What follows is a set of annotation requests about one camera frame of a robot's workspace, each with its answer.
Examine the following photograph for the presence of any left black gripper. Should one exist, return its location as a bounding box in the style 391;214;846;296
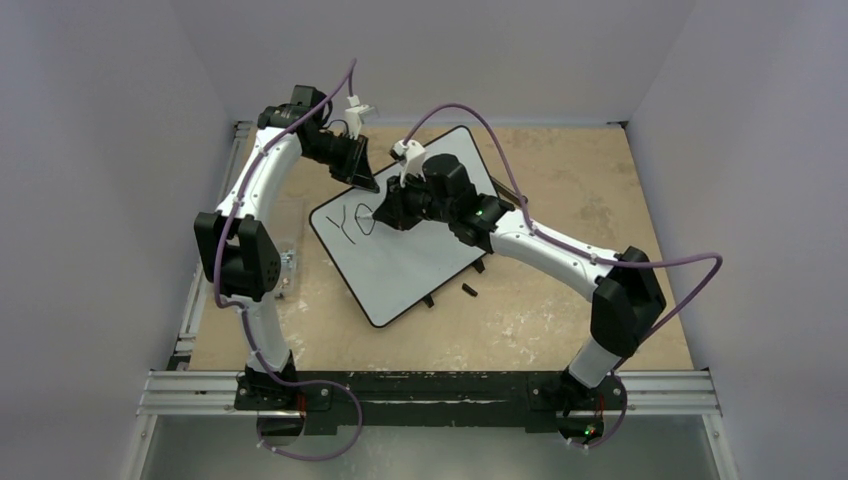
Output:
304;131;377;192

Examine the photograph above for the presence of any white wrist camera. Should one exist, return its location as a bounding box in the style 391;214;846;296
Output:
389;140;426;187
343;94;379;140

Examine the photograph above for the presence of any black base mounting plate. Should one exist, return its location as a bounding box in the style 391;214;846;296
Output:
234;371;627;439

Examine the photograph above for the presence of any purple cable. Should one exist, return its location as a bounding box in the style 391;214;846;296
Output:
211;58;364;464
401;102;725;452

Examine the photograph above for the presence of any black marker cap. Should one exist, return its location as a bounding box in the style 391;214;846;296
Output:
461;283;478;297

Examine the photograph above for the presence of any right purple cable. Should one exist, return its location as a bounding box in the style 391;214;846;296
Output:
401;102;725;452

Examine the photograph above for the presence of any whiteboard metal stand handle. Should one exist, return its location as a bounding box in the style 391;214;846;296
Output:
491;177;528;208

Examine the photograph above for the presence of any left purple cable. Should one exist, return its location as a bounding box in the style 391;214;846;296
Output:
211;58;364;464

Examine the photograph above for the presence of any white whiteboard black frame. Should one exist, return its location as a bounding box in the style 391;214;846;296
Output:
309;163;484;328

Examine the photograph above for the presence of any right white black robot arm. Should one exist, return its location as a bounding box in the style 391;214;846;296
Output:
372;154;667;407

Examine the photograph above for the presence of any clear plastic screw box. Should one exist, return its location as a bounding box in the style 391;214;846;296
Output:
272;223;303;301

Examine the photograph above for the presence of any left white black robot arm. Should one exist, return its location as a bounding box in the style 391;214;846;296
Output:
193;85;380;409

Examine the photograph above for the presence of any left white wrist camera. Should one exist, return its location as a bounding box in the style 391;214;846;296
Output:
343;94;379;140

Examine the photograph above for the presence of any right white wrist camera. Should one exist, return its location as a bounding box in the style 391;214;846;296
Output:
389;140;426;187

